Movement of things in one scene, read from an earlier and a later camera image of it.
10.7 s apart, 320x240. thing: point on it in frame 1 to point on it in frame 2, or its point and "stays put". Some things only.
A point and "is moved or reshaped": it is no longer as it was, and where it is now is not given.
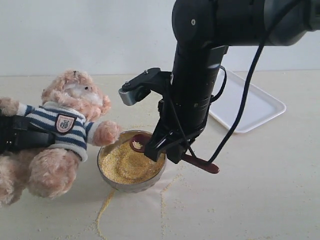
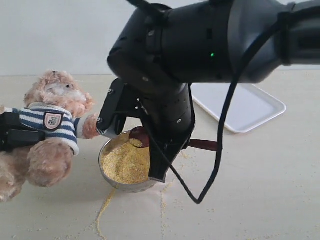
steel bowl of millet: x=123 y=169 stays put
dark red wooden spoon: x=139 y=143 to x=139 y=136
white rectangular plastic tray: x=260 y=105 stays put
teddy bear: x=71 y=100 is moved or reshaped
